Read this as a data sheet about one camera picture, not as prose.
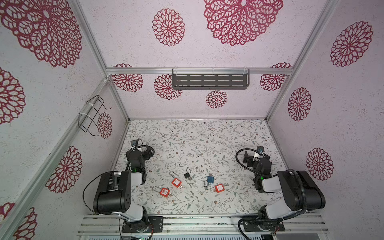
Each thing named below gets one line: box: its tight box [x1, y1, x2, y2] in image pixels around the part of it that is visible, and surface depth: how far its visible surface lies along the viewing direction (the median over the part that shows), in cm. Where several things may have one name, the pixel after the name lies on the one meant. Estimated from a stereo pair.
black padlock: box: [183, 167, 192, 179], surface depth 92 cm
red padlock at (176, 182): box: [169, 171, 182, 188], surface depth 89 cm
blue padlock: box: [207, 173, 214, 184], surface depth 91 cm
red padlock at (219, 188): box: [214, 183, 225, 193], surface depth 86 cm
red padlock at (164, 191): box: [152, 186, 171, 198], surface depth 85 cm
